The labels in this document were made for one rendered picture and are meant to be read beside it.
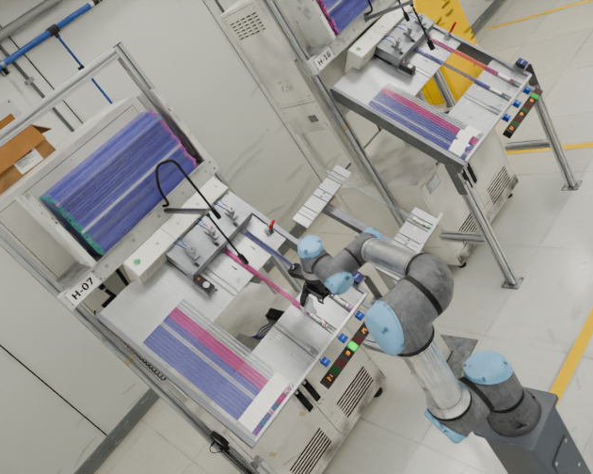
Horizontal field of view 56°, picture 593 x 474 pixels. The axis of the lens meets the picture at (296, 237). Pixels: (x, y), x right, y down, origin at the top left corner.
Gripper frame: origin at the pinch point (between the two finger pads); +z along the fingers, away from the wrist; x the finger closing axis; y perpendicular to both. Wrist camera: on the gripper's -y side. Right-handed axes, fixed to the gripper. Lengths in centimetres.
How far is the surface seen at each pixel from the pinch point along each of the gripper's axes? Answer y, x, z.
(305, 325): -2.1, -4.7, 14.4
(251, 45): -107, 96, -6
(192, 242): -50, -7, -5
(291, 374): 4.4, -22.0, 16.1
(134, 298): -55, -36, 0
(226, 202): -52, 14, -5
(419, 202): -10, 96, 54
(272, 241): -31.6, 14.7, 6.5
